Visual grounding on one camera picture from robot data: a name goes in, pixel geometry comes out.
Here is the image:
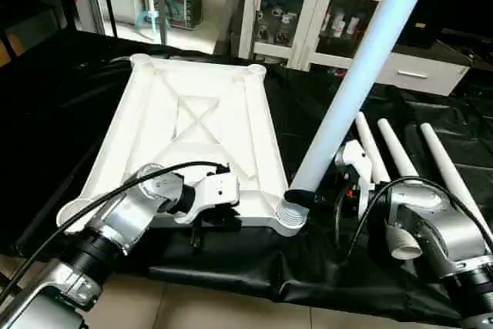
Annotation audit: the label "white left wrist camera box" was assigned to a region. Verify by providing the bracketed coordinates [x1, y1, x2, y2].
[175, 170, 240, 227]

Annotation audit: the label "black work mat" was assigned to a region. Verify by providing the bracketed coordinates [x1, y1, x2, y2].
[0, 29, 493, 327]

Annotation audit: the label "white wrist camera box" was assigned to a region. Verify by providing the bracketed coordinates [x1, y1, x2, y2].
[334, 139, 376, 193]
[175, 170, 240, 227]

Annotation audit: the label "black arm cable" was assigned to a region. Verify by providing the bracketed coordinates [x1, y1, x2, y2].
[336, 177, 493, 262]
[0, 160, 233, 300]

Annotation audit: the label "white glass door cabinet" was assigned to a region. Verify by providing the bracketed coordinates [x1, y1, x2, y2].
[238, 0, 418, 72]

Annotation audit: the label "white drawer unit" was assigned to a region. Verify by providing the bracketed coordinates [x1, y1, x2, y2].
[373, 51, 471, 98]

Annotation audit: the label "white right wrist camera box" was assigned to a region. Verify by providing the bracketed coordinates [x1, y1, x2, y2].
[334, 139, 376, 193]

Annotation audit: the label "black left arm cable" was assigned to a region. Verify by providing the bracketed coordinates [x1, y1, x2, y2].
[0, 160, 233, 300]

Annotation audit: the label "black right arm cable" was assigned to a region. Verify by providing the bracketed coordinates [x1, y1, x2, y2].
[336, 177, 493, 262]

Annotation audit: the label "white plastic table top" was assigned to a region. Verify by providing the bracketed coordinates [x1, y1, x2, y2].
[57, 52, 310, 237]

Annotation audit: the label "white plastic table leg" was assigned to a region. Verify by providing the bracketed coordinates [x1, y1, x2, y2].
[419, 122, 493, 231]
[277, 0, 441, 231]
[377, 117, 421, 181]
[354, 111, 424, 261]

